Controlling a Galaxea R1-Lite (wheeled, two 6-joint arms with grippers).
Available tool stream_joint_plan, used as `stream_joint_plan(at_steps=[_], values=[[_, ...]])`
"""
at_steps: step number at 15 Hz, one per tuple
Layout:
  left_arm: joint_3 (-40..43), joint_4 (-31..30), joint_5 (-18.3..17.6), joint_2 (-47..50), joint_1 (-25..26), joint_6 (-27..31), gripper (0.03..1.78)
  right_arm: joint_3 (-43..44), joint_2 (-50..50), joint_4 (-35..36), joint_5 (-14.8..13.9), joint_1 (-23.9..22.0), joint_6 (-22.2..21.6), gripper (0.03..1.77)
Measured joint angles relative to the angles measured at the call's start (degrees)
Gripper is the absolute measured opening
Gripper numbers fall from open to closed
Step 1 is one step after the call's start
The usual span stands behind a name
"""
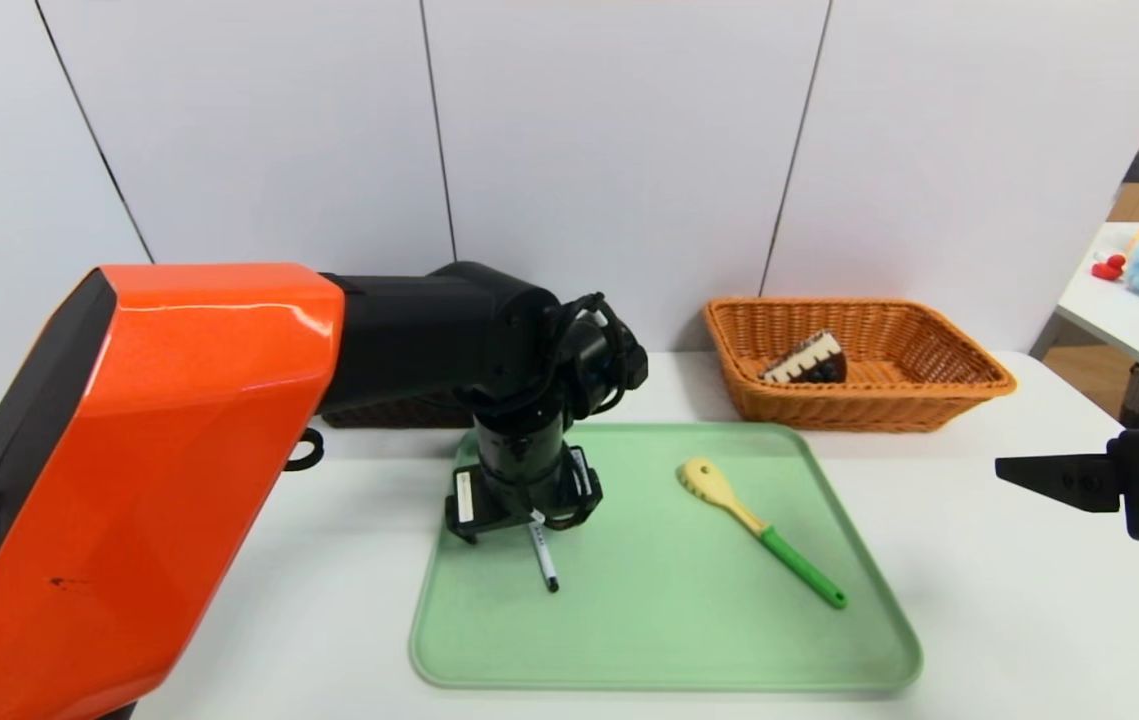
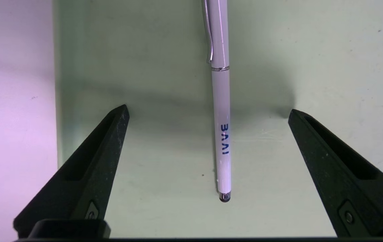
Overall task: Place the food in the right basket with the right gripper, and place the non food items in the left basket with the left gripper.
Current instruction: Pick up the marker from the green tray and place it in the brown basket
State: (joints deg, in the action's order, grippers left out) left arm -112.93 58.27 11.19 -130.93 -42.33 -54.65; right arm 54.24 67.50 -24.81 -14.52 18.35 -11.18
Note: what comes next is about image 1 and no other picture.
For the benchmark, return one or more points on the dark brown wicker basket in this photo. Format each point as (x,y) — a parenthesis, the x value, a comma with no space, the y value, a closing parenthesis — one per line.
(399,413)

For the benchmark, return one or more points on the orange wicker basket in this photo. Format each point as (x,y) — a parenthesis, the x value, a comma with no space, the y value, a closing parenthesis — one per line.
(829,405)

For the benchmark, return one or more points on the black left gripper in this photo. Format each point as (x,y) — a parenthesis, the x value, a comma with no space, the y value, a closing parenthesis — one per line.
(469,498)

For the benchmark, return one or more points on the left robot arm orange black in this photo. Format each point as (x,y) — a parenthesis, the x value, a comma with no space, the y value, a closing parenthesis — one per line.
(179,420)

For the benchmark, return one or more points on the white marker pen black cap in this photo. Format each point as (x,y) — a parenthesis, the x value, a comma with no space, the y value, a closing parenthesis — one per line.
(545,560)

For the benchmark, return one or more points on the small red toy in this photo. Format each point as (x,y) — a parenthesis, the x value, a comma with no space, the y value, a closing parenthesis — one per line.
(1110,267)

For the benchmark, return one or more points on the light green plastic tray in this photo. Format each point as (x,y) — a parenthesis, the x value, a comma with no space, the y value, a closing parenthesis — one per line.
(649,630)

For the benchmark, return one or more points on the chocolate blueberry cake slice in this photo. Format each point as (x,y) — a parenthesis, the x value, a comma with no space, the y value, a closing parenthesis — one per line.
(804,360)

